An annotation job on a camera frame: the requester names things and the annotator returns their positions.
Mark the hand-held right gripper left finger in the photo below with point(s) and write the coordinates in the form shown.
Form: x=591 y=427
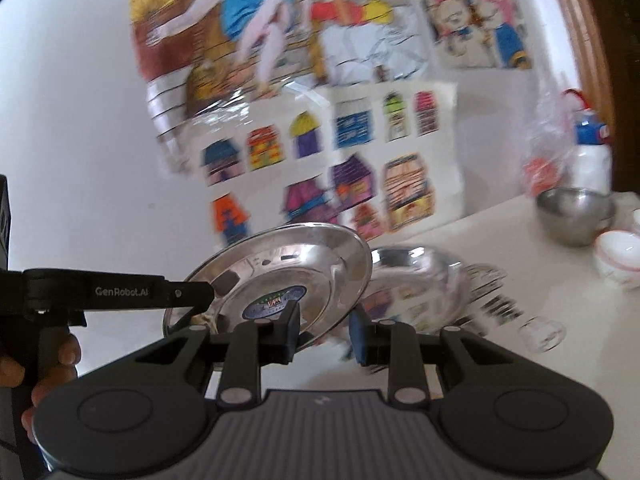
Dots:
x=292 y=329

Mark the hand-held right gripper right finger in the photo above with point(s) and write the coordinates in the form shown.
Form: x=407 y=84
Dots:
x=358 y=336

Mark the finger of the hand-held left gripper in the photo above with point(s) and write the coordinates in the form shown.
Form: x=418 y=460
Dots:
x=120 y=291

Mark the steel plate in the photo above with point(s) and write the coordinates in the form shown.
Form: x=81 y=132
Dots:
x=300 y=260
x=425 y=280

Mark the steel bowl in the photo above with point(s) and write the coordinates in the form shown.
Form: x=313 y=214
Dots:
x=575 y=215

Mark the white red-rimmed bowl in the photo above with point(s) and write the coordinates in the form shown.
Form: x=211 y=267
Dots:
x=620 y=250
x=622 y=280

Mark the person's left hand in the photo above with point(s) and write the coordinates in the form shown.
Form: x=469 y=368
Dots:
x=52 y=385

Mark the printed white tablecloth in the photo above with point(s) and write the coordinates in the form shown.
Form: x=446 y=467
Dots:
x=500 y=240

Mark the clear glass cup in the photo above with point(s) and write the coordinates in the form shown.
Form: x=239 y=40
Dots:
x=542 y=335

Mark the clear plastic bag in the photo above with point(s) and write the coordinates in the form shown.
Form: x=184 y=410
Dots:
x=542 y=170

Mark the white and blue water bottle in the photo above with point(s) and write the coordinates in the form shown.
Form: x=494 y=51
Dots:
x=592 y=165

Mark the coloured houses wall drawing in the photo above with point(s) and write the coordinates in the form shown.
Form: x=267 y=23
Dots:
x=320 y=170

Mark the fan figure wall drawing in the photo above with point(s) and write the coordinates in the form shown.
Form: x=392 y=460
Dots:
x=240 y=10

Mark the pink figures wall drawing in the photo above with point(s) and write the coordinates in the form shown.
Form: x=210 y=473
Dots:
x=465 y=20

